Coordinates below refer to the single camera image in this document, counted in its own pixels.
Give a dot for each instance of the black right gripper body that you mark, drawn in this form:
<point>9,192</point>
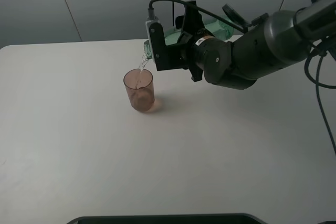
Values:
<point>207,57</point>

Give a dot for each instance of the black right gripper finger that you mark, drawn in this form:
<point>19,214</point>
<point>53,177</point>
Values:
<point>168,57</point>
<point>190,24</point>

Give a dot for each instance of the green transparent water bottle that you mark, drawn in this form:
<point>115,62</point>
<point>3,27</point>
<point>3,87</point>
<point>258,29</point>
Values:
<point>219,30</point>

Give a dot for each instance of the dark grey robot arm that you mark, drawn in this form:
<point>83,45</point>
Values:
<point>268,44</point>

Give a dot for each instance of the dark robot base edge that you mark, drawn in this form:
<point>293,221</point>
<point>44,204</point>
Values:
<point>190,218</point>

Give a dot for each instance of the pink transparent plastic cup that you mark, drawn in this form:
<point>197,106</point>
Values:
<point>140,89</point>

